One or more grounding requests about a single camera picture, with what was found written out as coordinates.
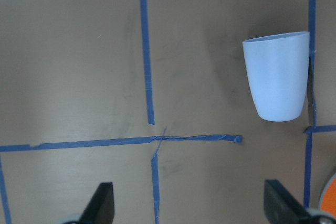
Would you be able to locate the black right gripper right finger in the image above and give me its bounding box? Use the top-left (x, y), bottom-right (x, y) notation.
top-left (263, 179), bottom-right (310, 224)

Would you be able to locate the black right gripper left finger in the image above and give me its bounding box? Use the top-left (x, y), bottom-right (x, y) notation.
top-left (80, 182), bottom-right (115, 224)

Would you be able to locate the light blue plastic cup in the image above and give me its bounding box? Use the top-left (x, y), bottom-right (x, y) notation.
top-left (242, 31), bottom-right (310, 122)

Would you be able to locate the orange canister with grey lid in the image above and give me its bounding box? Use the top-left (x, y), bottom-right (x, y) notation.
top-left (319, 174), bottom-right (335, 217)

